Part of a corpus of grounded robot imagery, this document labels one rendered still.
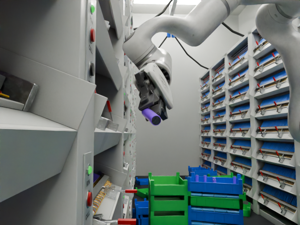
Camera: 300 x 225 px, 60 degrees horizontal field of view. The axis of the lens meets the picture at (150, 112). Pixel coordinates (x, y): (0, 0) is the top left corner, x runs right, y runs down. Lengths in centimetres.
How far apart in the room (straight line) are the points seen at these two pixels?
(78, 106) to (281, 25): 78
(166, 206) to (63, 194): 121
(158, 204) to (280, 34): 99
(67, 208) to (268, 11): 82
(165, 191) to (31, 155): 129
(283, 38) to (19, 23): 78
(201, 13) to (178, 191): 97
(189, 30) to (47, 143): 60
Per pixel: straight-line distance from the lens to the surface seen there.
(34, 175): 21
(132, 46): 69
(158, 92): 56
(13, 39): 31
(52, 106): 28
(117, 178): 98
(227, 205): 157
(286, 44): 91
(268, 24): 95
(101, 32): 50
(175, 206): 147
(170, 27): 73
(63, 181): 28
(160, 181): 174
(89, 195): 32
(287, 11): 89
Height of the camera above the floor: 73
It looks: 5 degrees up
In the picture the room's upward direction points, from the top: straight up
